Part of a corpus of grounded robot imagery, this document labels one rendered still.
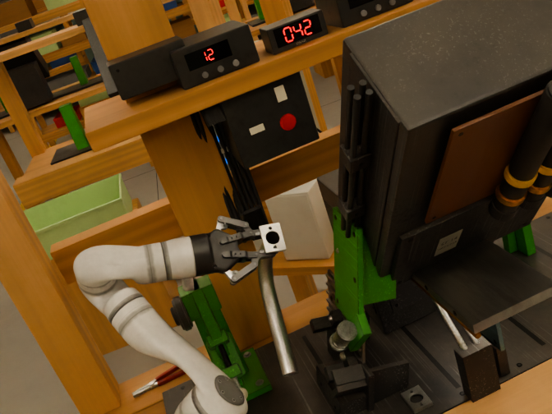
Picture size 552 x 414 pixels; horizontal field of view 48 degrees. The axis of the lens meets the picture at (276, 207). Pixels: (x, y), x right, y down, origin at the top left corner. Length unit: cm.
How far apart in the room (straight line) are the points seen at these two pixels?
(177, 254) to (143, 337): 16
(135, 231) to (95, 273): 40
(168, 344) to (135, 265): 16
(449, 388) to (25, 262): 89
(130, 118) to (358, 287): 52
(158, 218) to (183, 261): 37
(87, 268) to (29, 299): 36
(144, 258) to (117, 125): 25
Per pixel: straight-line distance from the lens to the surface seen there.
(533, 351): 133
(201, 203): 137
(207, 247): 111
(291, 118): 125
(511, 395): 125
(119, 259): 110
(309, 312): 160
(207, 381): 101
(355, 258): 110
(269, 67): 121
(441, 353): 135
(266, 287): 125
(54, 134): 815
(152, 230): 147
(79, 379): 154
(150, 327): 105
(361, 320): 114
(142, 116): 118
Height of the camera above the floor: 178
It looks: 24 degrees down
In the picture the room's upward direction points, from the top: 19 degrees counter-clockwise
